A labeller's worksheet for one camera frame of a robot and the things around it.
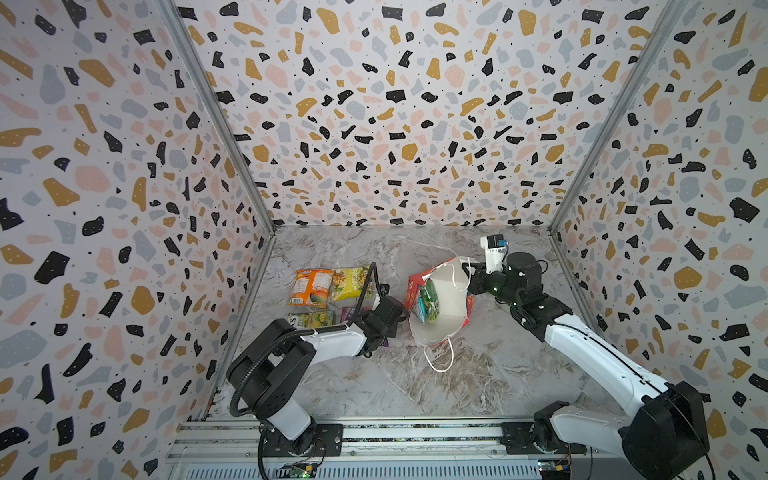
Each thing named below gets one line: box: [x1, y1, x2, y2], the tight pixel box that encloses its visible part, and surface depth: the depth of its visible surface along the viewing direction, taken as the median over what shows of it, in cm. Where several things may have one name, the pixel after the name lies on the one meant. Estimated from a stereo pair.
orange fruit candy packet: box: [288, 269, 332, 309], surface depth 102 cm
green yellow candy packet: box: [287, 310, 334, 328], surface depth 94 cm
